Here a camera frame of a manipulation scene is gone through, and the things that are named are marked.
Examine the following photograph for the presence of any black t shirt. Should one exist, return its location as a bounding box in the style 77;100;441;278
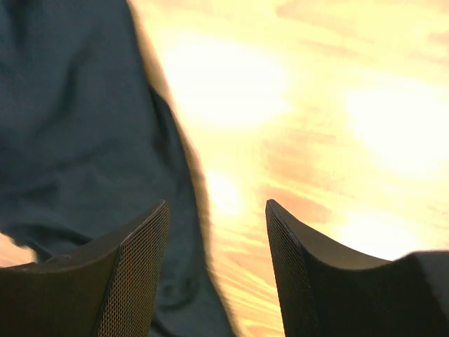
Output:
1;1;234;336

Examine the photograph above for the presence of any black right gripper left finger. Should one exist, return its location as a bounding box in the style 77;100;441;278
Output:
1;201;170;337

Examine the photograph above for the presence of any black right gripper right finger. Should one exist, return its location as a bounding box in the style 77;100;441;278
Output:
265;199;448;336

